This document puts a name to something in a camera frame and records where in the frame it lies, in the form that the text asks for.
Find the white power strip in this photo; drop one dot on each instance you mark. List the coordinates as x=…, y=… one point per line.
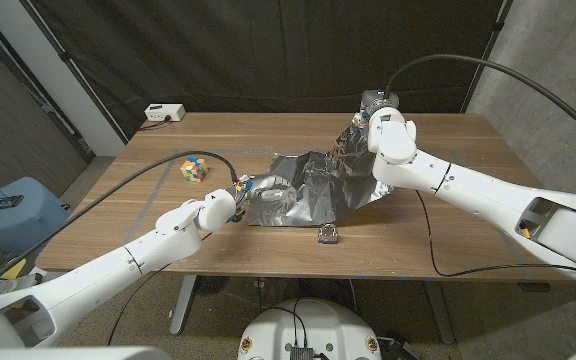
x=164, y=112

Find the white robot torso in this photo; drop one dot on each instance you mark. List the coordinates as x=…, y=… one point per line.
x=313, y=325

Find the black slipper yellow insole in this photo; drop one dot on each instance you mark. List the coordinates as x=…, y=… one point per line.
x=14, y=267

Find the colourful cube toy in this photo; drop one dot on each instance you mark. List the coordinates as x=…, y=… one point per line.
x=194, y=170

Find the grey sneaker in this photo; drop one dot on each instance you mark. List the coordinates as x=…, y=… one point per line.
x=3, y=286

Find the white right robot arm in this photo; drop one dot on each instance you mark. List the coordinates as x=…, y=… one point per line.
x=483, y=195

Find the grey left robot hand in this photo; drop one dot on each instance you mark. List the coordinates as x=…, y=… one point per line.
x=263, y=186

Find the black backdrop stand pole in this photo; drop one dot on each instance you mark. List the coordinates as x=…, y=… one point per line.
x=485, y=50
x=73, y=65

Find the grey tape outline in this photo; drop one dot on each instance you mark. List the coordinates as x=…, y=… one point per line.
x=248, y=151

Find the grey table leg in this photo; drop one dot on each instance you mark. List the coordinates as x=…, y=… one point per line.
x=440, y=315
x=183, y=305

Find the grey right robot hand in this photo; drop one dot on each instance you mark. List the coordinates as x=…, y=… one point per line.
x=378, y=100

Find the black ribbed round object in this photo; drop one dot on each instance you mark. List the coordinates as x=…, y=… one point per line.
x=211, y=285

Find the small foil-wrapped object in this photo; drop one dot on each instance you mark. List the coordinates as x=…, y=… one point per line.
x=328, y=235

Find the blue plastic container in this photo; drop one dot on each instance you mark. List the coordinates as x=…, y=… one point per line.
x=23, y=225

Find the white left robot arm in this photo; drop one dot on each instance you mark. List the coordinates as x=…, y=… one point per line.
x=108, y=272

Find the aluminum foil sheet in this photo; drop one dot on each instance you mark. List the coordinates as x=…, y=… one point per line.
x=313, y=190

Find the white robot shoulder cover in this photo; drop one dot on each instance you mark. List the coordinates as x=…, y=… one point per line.
x=68, y=354

